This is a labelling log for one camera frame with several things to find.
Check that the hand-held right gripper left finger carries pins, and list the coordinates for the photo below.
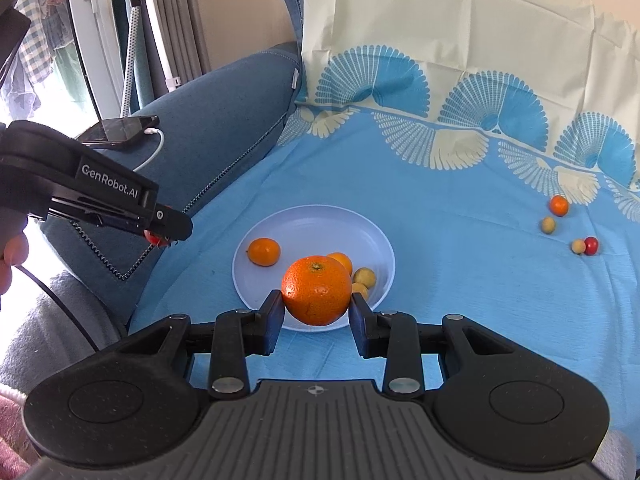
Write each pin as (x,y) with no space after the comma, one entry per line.
(270,325)

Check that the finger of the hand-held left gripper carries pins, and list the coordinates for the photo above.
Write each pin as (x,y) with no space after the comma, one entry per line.
(172,222)

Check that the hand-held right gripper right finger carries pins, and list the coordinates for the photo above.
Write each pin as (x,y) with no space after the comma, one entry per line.
(365,330)

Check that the small red fruit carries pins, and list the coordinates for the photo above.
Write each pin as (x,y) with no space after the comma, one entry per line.
(157,240)
(591,245)

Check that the small yellow-green fruit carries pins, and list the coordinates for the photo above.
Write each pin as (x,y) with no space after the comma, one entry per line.
(361,290)
(548,225)
(364,276)
(578,246)

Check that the small orange tangerine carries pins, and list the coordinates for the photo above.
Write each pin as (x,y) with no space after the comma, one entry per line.
(316,290)
(264,251)
(344,261)
(559,205)

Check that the light blue plate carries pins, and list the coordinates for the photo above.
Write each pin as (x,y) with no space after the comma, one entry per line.
(310,230)

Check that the person's left hand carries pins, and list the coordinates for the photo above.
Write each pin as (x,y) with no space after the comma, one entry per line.
(12,252)

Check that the black smartphone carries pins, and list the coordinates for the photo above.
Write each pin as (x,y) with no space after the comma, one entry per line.
(117,130)

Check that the hanging green cloth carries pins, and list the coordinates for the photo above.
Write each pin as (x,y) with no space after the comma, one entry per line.
(70,80)

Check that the blue and cream printed sheet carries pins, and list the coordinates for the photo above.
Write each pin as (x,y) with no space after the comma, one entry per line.
(450,260)

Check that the teal curtain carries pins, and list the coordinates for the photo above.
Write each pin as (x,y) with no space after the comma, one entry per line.
(148,75)

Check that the hanging plaid shirt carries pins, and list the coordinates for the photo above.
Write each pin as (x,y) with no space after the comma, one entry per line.
(40,45)

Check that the dark flat object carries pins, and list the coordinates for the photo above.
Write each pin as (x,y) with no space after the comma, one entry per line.
(10,35)

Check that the grey fleece blanket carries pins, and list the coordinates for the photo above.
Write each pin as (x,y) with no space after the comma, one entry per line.
(40,340)

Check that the white garment steamer pole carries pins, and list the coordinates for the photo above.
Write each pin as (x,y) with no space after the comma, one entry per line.
(156,25)

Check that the grey curtain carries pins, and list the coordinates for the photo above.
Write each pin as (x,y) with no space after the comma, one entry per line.
(190,20)

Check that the pink cloth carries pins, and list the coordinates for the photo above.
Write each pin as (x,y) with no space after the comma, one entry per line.
(12,425)

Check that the grey cloth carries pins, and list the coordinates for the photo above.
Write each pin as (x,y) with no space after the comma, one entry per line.
(617,452)

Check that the white window frame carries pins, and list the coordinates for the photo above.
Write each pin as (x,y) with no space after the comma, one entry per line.
(100,35)

